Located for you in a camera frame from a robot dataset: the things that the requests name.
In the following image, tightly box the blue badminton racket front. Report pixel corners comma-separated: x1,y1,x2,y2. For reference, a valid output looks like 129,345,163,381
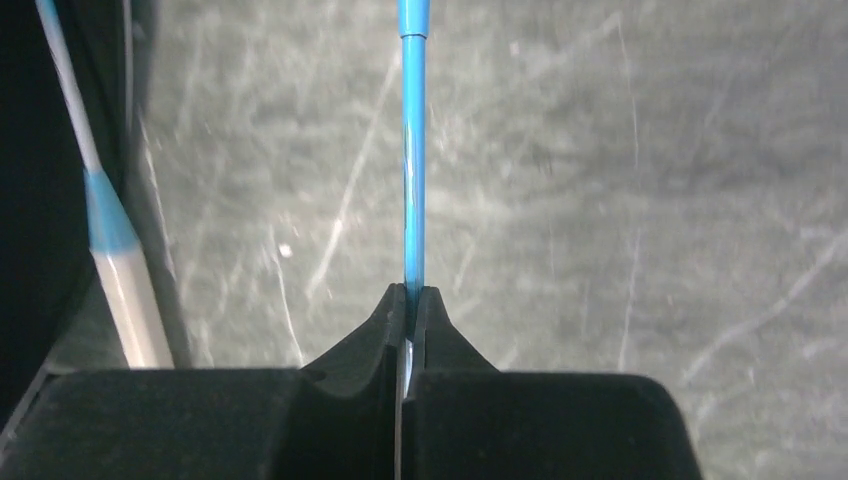
35,0,174,369

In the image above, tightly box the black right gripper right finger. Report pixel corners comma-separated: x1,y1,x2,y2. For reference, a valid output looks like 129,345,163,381
400,287,702,479

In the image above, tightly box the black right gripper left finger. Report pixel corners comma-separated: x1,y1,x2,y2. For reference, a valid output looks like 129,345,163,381
1,284,406,479

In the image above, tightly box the blue badminton racket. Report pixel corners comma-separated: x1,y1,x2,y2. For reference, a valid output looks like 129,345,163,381
397,0,430,396
35,0,174,369

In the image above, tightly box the blue racket carry bag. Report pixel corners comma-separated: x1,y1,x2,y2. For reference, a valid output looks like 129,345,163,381
0,0,193,425

